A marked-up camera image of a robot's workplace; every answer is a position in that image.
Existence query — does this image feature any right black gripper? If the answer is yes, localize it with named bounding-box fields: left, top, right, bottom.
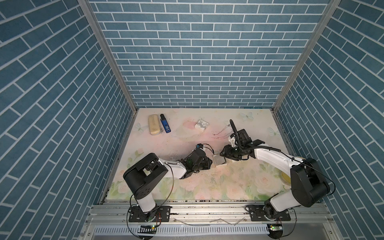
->
left=218, top=144, right=243, bottom=161

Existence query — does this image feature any white jewelry box base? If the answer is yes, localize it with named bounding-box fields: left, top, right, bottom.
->
left=213, top=154, right=227, bottom=167

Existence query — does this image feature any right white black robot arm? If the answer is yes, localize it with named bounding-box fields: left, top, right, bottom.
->
left=220, top=129, right=331, bottom=217

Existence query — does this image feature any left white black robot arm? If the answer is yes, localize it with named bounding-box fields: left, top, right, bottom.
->
left=123, top=148, right=213, bottom=214

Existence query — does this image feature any beige zippered pencil case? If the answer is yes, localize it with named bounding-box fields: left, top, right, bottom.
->
left=148, top=115, right=162, bottom=136

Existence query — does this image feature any yellow pen cup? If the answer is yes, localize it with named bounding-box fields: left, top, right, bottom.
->
left=280, top=172, right=291, bottom=186

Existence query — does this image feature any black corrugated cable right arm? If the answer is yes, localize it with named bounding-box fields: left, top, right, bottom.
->
left=229, top=119, right=241, bottom=148

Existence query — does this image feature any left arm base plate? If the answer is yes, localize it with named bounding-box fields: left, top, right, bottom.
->
left=128, top=206, right=172, bottom=223

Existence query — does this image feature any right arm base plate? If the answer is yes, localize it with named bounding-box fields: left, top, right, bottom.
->
left=245, top=205, right=291, bottom=222

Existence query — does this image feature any aluminium front rail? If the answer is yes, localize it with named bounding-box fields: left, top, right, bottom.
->
left=80, top=201, right=342, bottom=240

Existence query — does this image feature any aluminium corner post right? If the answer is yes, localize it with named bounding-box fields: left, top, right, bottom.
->
left=271, top=0, right=343, bottom=113

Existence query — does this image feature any aluminium corner post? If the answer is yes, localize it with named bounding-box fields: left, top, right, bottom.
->
left=77, top=0, right=138, bottom=113
left=271, top=0, right=343, bottom=113

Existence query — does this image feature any aluminium corner post left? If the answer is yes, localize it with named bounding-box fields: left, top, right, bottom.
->
left=77, top=0, right=138, bottom=113

